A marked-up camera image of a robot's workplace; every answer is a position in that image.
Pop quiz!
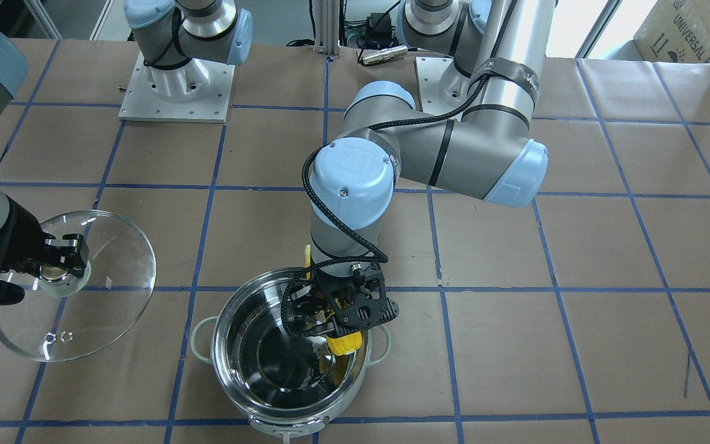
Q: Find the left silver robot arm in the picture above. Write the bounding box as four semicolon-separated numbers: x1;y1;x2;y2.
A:
280;1;556;338

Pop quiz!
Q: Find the pale green cooking pot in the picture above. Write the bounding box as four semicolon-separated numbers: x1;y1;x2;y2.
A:
189;267;381;443

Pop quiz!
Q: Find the glass pot lid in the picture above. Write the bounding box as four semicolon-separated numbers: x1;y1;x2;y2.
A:
0;210;156;362

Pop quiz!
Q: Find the yellow plastic corn cob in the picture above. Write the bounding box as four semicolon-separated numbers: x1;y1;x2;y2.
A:
306;270;364;356

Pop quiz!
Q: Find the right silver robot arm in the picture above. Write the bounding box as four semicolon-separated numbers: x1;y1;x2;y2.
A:
0;1;253;306

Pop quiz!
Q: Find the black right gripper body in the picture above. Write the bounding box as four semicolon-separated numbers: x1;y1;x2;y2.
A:
0;197;54;274

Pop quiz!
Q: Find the cardboard box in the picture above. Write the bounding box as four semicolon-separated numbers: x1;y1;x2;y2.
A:
634;1;710;63

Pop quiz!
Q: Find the aluminium frame post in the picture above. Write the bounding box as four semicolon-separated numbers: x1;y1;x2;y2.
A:
309;1;344;59

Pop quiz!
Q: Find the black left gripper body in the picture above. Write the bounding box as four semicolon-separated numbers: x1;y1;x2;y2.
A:
321;263;399;334

